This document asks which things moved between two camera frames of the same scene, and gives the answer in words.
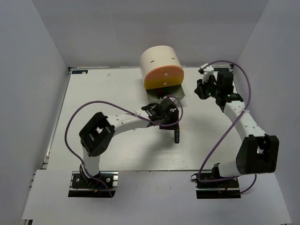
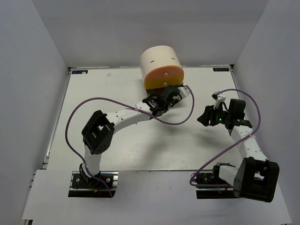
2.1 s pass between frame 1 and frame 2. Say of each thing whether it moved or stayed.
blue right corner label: stayed
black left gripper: moved
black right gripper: moved
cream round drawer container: stayed
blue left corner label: stayed
